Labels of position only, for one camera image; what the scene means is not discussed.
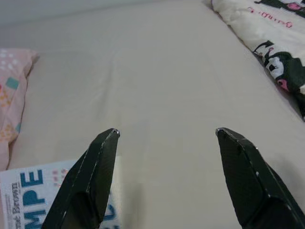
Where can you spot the mattress with cream sheet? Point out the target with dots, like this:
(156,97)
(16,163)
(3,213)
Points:
(155,83)

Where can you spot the cream cartoon print blanket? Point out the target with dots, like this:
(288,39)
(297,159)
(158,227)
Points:
(269,31)

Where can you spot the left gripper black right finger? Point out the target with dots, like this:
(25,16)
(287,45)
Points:
(250,183)

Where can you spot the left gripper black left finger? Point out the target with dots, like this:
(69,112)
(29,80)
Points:
(93,181)

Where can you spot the pink pillow with orange patches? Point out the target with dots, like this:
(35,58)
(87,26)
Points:
(12,90)

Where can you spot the white book with blue letters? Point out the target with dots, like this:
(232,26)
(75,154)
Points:
(26,195)

